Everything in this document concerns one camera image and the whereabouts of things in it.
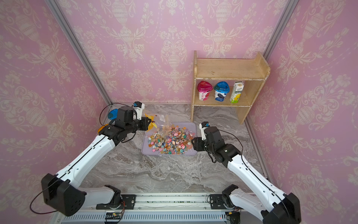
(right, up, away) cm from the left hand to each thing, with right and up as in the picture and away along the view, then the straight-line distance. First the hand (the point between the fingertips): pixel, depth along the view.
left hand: (152, 120), depth 78 cm
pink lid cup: (+31, +20, +9) cm, 38 cm away
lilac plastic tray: (+25, -5, +28) cm, 38 cm away
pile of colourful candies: (+10, -14, +15) cm, 23 cm away
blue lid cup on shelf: (+42, +20, +9) cm, 47 cm away
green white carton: (+51, +19, +5) cm, 54 cm away
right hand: (+25, -11, -1) cm, 27 cm away
